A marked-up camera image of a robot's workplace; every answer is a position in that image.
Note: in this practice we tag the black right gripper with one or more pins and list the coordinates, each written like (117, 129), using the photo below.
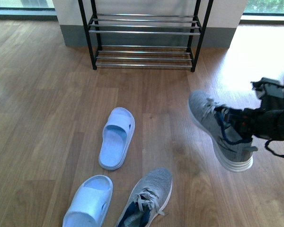
(267, 121)

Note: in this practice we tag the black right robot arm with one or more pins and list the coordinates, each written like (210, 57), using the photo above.
(267, 121)

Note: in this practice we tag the grey sneaker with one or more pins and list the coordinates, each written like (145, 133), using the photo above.
(233, 150)
(148, 199)

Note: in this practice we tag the light blue slipper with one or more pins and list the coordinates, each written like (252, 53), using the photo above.
(90, 203)
(117, 135)

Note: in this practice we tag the black metal shoe rack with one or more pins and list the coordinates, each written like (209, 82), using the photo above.
(137, 40)

